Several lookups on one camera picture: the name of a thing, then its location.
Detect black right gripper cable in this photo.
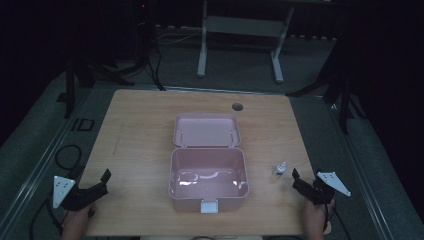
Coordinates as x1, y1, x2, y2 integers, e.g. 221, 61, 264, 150
322, 199, 352, 240

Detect black rectangular floor frame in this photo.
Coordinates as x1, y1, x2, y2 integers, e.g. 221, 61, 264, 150
70, 117, 96, 133

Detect white metal desk frame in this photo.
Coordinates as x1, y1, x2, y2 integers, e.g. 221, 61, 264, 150
196, 0, 296, 84

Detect small white bottle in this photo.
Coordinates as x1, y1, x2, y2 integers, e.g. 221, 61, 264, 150
274, 161, 288, 177

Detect person's right hand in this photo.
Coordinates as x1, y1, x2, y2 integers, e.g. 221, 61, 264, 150
303, 198, 336, 240

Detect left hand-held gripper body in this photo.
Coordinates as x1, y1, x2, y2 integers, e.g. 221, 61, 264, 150
52, 175, 110, 212

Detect person's left hand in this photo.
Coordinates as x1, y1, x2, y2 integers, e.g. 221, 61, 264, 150
60, 202, 98, 240

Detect black tripod stand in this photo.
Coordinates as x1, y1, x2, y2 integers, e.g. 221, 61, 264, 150
56, 0, 136, 120
285, 29, 368, 136

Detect pink plastic box with lid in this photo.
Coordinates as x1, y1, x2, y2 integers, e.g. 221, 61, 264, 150
168, 112, 250, 214

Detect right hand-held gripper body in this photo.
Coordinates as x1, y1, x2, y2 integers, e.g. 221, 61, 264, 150
298, 171, 352, 206

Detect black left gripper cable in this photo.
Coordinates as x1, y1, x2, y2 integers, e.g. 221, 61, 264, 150
28, 194, 65, 240

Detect dark equipment tower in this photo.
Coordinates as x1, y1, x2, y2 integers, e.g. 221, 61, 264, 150
131, 0, 155, 69

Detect black hanging cables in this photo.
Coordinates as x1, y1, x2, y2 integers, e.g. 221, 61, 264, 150
145, 19, 167, 92

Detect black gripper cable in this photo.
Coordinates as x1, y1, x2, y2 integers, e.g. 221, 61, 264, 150
28, 194, 65, 240
322, 199, 352, 240

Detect black looped floor cable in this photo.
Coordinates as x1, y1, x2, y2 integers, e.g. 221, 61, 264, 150
54, 144, 84, 178

